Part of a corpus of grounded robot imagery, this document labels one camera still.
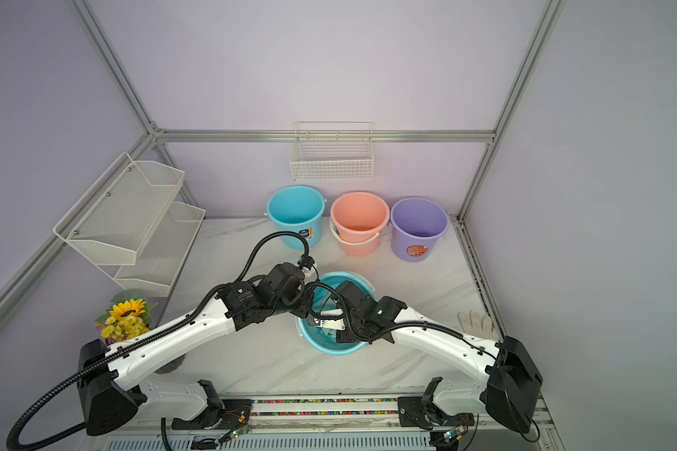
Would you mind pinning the teal bucket being wiped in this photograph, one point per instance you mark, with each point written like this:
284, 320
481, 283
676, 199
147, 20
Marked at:
325, 340

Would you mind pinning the white work glove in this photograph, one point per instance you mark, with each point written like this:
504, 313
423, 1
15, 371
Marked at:
479, 326

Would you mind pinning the sunflower bouquet in vase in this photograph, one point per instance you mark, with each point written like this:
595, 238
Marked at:
128, 317

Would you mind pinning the white two-tier mesh shelf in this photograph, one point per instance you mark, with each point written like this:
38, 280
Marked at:
132, 226

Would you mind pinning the teal bucket at back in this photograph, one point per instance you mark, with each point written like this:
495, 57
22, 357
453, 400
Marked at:
298, 209

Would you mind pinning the white wire wall basket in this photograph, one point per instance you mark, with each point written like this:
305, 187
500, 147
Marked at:
325, 150

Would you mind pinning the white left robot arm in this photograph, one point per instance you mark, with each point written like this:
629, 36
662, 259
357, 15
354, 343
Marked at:
122, 388

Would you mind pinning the purple plastic bucket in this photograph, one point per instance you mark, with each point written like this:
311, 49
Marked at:
417, 224

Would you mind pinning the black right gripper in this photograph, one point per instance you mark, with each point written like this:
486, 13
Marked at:
347, 335

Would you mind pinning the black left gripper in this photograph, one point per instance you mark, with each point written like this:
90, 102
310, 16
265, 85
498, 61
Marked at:
304, 310

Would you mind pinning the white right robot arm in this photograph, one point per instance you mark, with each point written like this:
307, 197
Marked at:
506, 382

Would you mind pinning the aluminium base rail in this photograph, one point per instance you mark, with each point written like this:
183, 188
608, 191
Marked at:
334, 422

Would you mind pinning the pink plastic bucket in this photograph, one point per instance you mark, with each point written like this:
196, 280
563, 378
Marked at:
357, 220

